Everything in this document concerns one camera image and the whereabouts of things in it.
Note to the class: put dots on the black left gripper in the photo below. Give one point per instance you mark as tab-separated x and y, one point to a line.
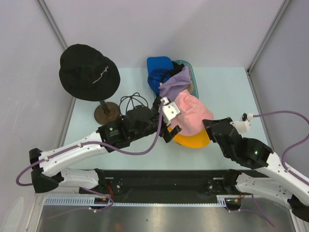
167	135

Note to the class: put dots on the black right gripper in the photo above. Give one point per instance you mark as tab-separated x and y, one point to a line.
208	123

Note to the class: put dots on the yellow bucket hat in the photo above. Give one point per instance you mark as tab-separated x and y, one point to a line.
192	138

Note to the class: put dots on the pink bucket hat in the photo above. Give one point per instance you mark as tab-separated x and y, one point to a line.
192	114

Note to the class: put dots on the purple bucket hat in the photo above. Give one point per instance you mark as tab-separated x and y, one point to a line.
176	84

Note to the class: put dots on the black bucket hat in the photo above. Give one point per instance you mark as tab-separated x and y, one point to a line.
88	75

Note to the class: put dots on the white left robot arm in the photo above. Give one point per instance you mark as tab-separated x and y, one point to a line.
50	169

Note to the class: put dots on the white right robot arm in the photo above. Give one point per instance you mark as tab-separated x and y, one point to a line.
288	186

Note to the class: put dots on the beige hat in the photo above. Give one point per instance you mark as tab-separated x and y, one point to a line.
190	88

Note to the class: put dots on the teal plastic basket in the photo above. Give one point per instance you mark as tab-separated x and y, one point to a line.
178	66

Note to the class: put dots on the brown round stand base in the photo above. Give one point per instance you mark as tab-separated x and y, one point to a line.
106	112

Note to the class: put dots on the blue cap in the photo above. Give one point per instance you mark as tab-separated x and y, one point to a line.
158	69

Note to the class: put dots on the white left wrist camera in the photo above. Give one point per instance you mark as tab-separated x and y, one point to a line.
170	110

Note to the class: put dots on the black wire hat stand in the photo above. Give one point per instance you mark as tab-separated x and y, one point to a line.
136	99

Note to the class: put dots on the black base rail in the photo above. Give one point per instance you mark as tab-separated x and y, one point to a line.
166	187

